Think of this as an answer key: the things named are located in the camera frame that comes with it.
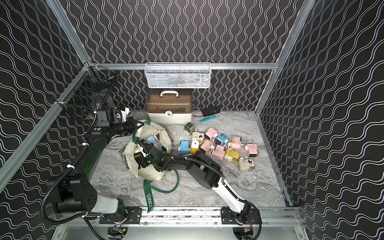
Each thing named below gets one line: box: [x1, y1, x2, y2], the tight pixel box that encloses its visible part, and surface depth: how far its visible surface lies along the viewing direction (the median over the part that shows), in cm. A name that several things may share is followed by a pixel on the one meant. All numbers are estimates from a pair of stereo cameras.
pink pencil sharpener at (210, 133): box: [204, 127, 218, 141], surface depth 104 cm
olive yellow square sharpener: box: [224, 148, 240, 164], surface depth 94 cm
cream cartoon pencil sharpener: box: [238, 158, 255, 172], surface depth 90 cm
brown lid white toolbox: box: [145, 88, 193, 124], surface depth 106 cm
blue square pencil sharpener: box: [214, 133, 229, 146], surface depth 100 cm
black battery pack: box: [201, 106, 221, 117], surface depth 120 cm
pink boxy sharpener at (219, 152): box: [213, 144, 225, 161], surface depth 95 cm
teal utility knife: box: [198, 115, 217, 123], surface depth 119 cm
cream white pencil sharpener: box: [191, 131, 205, 143], surface depth 102 cm
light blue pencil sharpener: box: [145, 135, 157, 145], surface depth 97 cm
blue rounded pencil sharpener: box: [179, 140, 190, 155], surface depth 96 cm
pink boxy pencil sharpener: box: [200, 139, 213, 152], surface depth 97 cm
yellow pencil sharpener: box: [190, 140, 200, 154], surface depth 95 cm
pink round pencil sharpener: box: [231, 135, 242, 151], surface depth 98 cm
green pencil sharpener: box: [183, 122, 195, 136], surface depth 103 cm
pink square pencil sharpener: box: [246, 143, 258, 158], surface depth 96 cm
